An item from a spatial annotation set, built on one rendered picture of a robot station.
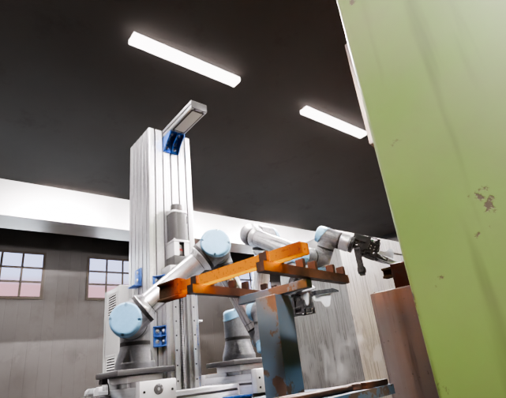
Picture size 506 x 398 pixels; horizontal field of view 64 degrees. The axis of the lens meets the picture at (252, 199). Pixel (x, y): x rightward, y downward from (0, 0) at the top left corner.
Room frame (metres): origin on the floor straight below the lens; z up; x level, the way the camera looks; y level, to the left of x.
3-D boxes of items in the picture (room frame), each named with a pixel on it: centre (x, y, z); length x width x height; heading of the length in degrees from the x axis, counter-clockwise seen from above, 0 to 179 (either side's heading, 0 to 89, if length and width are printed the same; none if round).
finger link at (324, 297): (1.47, -0.22, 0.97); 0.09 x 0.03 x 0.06; 87
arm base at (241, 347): (1.97, 0.14, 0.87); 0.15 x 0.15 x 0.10
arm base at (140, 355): (1.65, 0.52, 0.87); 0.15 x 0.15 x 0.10
